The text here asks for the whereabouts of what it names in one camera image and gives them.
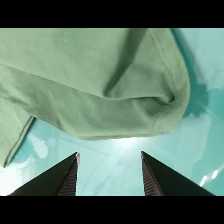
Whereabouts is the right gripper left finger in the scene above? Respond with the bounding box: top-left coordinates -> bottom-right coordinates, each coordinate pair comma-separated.
9,151 -> 81,197

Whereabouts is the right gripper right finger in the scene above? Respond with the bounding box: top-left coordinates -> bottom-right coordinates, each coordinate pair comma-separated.
140,150 -> 214,197

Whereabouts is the green T-shirt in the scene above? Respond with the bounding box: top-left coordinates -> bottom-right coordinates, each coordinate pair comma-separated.
0,27 -> 192,169

